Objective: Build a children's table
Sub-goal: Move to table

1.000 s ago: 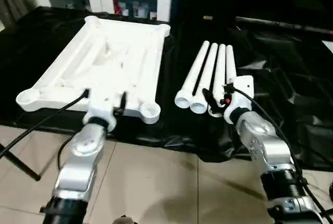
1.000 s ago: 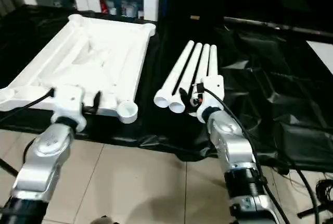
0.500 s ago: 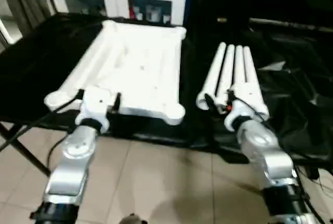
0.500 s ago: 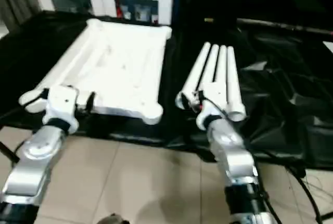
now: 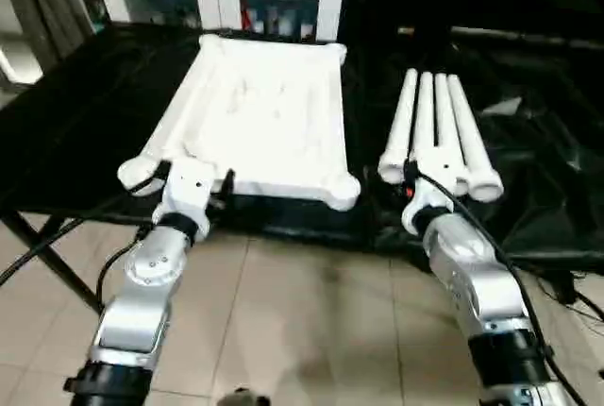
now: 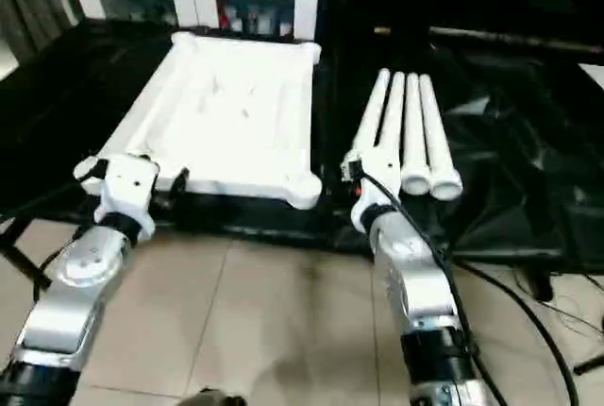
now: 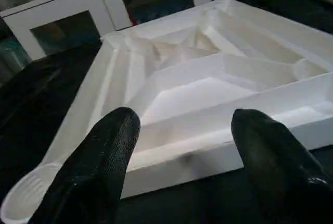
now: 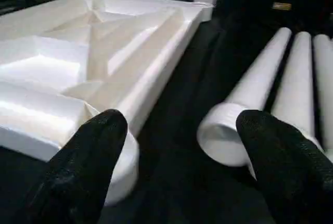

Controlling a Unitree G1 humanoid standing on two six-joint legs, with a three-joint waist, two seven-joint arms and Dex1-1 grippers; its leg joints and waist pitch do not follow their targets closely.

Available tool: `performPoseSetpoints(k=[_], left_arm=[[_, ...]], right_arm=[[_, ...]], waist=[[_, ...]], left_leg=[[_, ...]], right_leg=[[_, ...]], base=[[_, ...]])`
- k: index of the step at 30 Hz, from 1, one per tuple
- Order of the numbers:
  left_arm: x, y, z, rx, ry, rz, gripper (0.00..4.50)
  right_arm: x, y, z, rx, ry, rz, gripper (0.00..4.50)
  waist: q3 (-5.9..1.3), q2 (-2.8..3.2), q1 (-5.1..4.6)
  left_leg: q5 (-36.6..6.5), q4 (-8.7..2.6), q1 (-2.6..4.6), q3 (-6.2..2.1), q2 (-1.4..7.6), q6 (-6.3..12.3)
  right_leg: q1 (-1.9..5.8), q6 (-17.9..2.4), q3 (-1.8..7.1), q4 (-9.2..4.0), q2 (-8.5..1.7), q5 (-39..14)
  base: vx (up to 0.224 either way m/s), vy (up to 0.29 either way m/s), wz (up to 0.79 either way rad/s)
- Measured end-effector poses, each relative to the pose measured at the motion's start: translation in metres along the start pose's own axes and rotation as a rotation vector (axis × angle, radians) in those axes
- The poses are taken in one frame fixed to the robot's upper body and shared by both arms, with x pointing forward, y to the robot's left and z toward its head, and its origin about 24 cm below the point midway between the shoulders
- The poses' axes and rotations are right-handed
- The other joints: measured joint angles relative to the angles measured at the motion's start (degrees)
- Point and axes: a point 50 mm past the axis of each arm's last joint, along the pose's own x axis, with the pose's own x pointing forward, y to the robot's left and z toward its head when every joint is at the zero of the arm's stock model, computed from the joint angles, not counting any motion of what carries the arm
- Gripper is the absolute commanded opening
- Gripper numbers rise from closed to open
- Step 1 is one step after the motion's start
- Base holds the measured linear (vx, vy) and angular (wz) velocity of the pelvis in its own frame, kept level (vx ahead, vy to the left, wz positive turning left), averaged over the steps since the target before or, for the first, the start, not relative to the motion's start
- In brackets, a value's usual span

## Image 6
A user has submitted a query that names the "white plastic table leg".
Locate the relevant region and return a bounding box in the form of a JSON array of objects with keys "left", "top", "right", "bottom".
[
  {"left": 372, "top": 71, "right": 407, "bottom": 161},
  {"left": 418, "top": 74, "right": 464, "bottom": 201},
  {"left": 347, "top": 68, "right": 392, "bottom": 161},
  {"left": 400, "top": 73, "right": 431, "bottom": 195}
]

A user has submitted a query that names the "white plastic table top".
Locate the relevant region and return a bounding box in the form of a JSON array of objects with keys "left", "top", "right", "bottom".
[{"left": 73, "top": 31, "right": 324, "bottom": 211}]

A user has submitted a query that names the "black mat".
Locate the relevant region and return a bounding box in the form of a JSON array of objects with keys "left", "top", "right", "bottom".
[{"left": 0, "top": 18, "right": 604, "bottom": 270}]

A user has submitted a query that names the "black metal stand leg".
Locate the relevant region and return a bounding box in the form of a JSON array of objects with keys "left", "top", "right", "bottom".
[{"left": 0, "top": 214, "right": 53, "bottom": 290}]

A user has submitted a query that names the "grey curtain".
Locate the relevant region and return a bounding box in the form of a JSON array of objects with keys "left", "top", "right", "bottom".
[{"left": 0, "top": 0, "right": 79, "bottom": 76}]

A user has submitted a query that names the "dark metal rod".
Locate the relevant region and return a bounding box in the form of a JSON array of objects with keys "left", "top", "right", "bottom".
[{"left": 375, "top": 23, "right": 604, "bottom": 56}]

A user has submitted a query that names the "dark left robot foot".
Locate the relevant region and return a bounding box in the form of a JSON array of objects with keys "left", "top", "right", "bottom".
[{"left": 183, "top": 386, "right": 247, "bottom": 406}]

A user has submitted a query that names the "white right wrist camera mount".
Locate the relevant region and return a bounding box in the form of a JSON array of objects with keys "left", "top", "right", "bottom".
[{"left": 342, "top": 144, "right": 403, "bottom": 233}]

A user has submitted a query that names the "black floor cable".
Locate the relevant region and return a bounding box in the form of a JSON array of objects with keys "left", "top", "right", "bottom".
[{"left": 452, "top": 259, "right": 581, "bottom": 406}]

